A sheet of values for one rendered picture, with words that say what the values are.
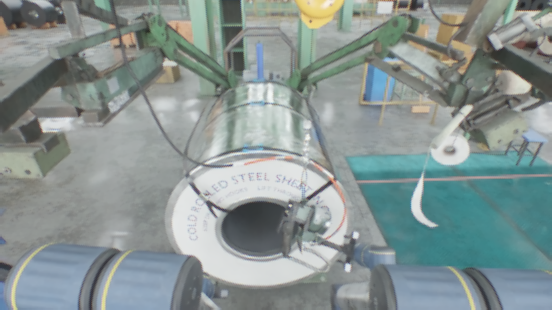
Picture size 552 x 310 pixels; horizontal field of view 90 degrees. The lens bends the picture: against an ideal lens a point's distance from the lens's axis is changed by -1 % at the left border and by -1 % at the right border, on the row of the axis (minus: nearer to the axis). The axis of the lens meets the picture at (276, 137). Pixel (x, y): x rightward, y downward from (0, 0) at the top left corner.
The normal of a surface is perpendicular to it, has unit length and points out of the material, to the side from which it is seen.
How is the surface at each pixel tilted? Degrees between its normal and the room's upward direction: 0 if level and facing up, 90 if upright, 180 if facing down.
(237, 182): 90
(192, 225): 90
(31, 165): 89
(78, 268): 13
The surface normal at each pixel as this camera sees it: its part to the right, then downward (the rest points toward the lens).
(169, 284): -0.04, -0.62
